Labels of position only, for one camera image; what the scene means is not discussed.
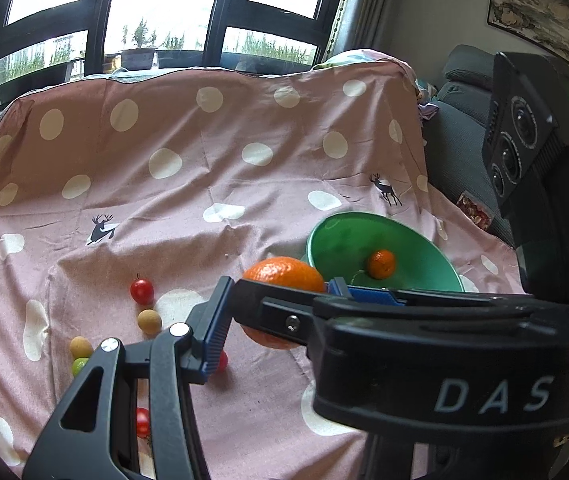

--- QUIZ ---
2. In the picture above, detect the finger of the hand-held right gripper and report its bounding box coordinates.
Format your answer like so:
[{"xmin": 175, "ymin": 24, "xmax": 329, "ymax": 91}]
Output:
[
  {"xmin": 233, "ymin": 278, "xmax": 331, "ymax": 350},
  {"xmin": 327, "ymin": 277, "xmax": 415, "ymax": 307}
]

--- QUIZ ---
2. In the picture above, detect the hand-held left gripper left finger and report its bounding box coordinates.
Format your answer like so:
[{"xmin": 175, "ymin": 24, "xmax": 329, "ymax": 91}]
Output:
[{"xmin": 22, "ymin": 275, "xmax": 236, "ymax": 480}]

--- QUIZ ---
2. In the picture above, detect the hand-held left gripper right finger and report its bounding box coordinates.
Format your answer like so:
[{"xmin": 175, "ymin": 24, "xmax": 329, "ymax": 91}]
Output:
[{"xmin": 364, "ymin": 430, "xmax": 550, "ymax": 480}]

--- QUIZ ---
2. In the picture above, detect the large orange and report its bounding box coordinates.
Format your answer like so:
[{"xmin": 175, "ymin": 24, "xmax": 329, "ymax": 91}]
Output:
[{"xmin": 242, "ymin": 256, "xmax": 326, "ymax": 350}]

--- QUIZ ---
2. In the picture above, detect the green bowl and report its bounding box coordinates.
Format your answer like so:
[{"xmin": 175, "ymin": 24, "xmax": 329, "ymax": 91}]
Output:
[{"xmin": 305, "ymin": 211, "xmax": 466, "ymax": 295}]

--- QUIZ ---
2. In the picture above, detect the small orange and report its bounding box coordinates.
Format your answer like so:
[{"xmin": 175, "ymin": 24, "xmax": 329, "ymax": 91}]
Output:
[{"xmin": 367, "ymin": 249, "xmax": 397, "ymax": 281}]

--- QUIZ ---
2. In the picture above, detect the tan longan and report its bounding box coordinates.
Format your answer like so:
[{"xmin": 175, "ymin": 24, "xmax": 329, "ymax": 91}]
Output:
[
  {"xmin": 69, "ymin": 336, "xmax": 94, "ymax": 359},
  {"xmin": 137, "ymin": 309, "xmax": 162, "ymax": 336}
]

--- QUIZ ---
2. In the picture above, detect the clear snack packet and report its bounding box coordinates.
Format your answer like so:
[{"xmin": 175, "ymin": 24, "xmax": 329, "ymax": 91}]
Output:
[{"xmin": 457, "ymin": 190, "xmax": 494, "ymax": 232}]

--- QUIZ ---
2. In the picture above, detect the pink polka-dot blanket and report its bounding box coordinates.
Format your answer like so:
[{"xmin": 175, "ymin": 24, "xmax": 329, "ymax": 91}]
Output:
[{"xmin": 0, "ymin": 62, "xmax": 530, "ymax": 480}]

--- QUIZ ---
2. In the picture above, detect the grey sofa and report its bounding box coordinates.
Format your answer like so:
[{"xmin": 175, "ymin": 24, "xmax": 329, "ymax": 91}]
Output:
[{"xmin": 421, "ymin": 44, "xmax": 520, "ymax": 248}]

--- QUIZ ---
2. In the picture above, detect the purple cloth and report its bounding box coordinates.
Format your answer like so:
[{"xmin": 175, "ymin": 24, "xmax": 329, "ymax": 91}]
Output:
[{"xmin": 414, "ymin": 80, "xmax": 440, "ymax": 121}]

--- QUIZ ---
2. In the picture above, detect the light floral cloth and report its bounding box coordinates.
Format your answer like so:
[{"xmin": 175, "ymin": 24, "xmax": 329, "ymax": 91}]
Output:
[{"xmin": 313, "ymin": 49, "xmax": 415, "ymax": 75}]

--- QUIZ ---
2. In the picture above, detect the dark planter box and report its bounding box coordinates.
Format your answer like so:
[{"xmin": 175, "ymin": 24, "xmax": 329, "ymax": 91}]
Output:
[{"xmin": 157, "ymin": 49, "xmax": 206, "ymax": 69}]

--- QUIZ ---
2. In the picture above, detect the grey curtain with patterned trim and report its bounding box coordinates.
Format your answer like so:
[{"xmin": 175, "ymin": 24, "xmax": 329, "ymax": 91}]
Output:
[{"xmin": 321, "ymin": 0, "xmax": 415, "ymax": 68}]

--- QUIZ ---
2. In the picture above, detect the dark plant pot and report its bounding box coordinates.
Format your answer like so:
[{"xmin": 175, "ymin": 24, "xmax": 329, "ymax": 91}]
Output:
[{"xmin": 120, "ymin": 47, "xmax": 158, "ymax": 70}]

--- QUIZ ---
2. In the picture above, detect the black-framed window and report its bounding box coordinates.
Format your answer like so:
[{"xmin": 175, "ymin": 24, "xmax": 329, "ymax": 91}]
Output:
[{"xmin": 0, "ymin": 0, "xmax": 352, "ymax": 111}]

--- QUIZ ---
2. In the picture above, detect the framed landscape painting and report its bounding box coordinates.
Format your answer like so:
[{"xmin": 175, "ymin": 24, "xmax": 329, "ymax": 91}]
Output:
[{"xmin": 487, "ymin": 0, "xmax": 569, "ymax": 73}]

